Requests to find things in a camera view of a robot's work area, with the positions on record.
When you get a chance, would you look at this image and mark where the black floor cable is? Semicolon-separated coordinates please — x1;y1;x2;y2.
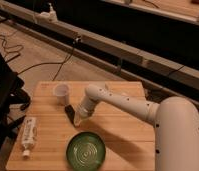
18;36;82;82

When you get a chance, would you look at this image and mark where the white plastic cup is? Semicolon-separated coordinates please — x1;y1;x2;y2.
53;83;70;106

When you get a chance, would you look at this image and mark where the black chair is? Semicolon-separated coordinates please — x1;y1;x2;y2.
0;52;30;150

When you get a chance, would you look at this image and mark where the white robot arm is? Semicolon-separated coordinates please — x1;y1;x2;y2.
73;84;199;171

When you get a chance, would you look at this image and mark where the white toothpaste tube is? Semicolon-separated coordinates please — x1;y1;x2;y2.
21;117;37;158

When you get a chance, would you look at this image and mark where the black eraser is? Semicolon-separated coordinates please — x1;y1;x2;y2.
65;105;75;124

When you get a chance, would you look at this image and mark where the green glass plate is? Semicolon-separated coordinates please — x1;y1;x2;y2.
66;132;106;171

